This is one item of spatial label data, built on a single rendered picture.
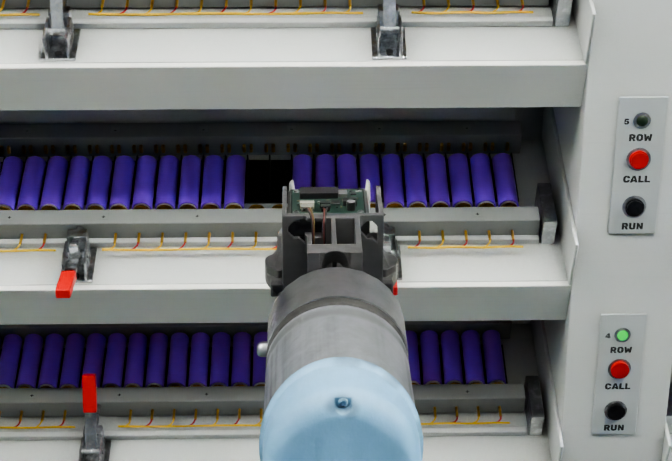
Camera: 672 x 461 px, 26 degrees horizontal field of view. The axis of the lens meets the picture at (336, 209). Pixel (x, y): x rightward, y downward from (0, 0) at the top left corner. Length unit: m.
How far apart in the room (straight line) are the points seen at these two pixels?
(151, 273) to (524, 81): 0.36
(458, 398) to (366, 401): 0.58
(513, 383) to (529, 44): 0.38
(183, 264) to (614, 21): 0.42
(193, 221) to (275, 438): 0.49
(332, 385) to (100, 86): 0.46
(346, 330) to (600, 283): 0.45
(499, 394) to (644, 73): 0.36
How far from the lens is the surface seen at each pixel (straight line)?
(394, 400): 0.82
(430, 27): 1.22
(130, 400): 1.39
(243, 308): 1.27
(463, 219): 1.28
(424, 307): 1.27
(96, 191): 1.32
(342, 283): 0.92
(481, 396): 1.39
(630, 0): 1.18
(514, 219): 1.28
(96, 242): 1.29
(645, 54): 1.20
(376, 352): 0.85
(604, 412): 1.34
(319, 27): 1.21
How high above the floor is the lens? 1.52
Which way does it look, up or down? 24 degrees down
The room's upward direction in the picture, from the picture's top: straight up
